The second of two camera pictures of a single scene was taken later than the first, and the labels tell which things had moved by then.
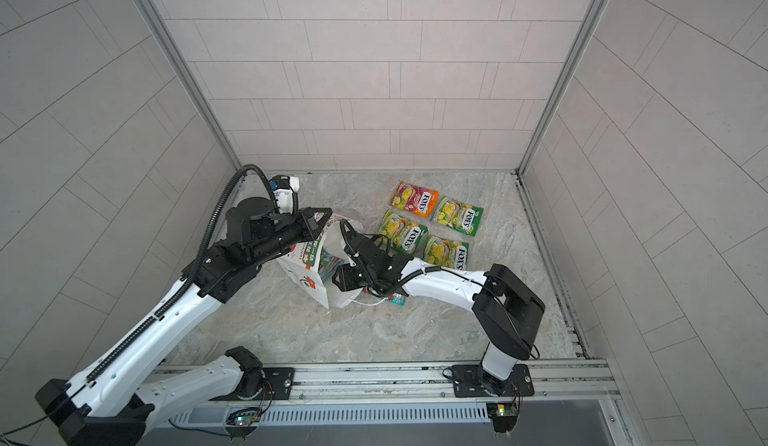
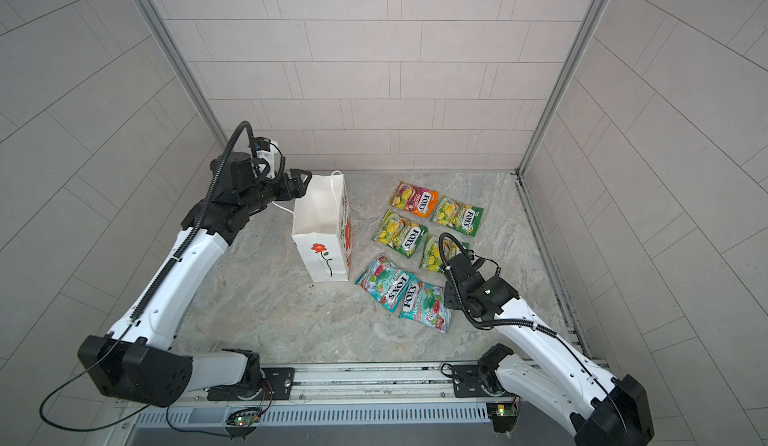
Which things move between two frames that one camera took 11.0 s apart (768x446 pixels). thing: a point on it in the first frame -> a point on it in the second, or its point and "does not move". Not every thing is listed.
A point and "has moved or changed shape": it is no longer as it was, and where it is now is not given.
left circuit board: [245, 418] does not move
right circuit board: [504, 416] does not move
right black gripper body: [357, 276] -> [455, 298]
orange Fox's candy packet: [415, 199] does not move
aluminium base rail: [575, 383] does not move
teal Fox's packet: [328, 264] -> [426, 303]
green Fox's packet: [447, 253] does not move
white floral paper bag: [315, 262] has moved or changed shape
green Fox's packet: [403, 235] does not move
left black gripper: [301, 221] -> [296, 191]
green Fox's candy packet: [457, 216] does not move
